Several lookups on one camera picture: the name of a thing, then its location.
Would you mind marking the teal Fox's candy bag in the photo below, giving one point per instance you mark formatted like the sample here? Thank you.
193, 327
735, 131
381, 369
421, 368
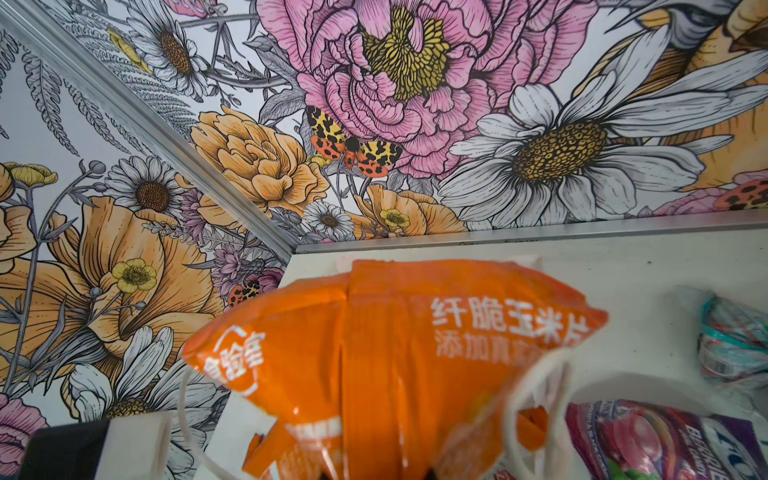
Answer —
732, 340

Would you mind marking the purple pink candy bag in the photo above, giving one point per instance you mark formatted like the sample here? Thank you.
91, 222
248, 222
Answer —
623, 439

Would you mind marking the white green paper bag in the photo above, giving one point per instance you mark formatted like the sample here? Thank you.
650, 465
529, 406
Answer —
445, 408

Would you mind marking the orange corn chips bag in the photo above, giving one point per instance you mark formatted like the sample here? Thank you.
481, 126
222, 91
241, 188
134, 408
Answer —
408, 301

